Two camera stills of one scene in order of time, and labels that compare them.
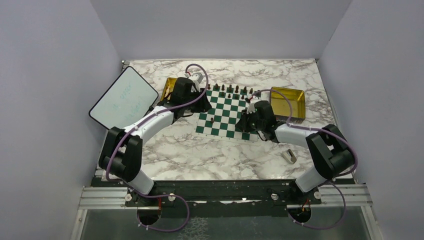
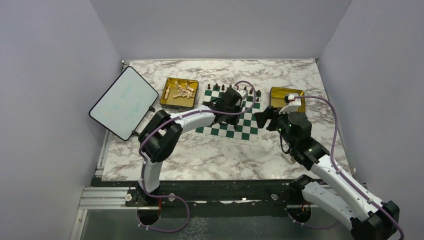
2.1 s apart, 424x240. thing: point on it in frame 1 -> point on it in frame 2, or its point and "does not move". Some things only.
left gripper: [204, 105] -> [234, 121]
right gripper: [242, 124] -> [270, 112]
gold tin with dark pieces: [281, 108] does not move
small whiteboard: [128, 98] does not move
